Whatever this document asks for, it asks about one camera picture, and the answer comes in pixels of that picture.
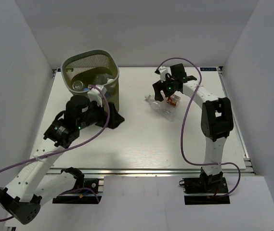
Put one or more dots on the olive green mesh bin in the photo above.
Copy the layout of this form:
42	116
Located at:
86	66

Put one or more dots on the slim clear plastic bottle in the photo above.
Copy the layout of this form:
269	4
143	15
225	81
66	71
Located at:
78	85

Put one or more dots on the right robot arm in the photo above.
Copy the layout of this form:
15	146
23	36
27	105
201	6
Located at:
216	117

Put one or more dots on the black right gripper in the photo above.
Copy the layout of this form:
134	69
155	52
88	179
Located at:
159	86

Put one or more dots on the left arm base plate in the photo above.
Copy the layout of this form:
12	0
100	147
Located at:
91	194

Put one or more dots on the white label clear bottle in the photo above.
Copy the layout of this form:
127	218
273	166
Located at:
103	79

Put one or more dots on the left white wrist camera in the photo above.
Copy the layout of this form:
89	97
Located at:
96	93

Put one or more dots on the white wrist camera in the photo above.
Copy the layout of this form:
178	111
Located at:
162	71
96	93

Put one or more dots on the blue corner label sticker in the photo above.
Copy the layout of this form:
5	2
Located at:
208	69

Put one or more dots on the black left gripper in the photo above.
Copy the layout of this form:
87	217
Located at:
115	118

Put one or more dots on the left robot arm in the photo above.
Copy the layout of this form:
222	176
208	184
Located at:
23	197

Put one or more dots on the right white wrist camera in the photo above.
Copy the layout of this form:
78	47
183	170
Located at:
162	71

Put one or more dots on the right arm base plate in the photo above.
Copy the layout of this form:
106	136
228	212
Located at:
196	194

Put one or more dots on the red label plastic bottle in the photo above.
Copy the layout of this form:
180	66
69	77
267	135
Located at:
173	100

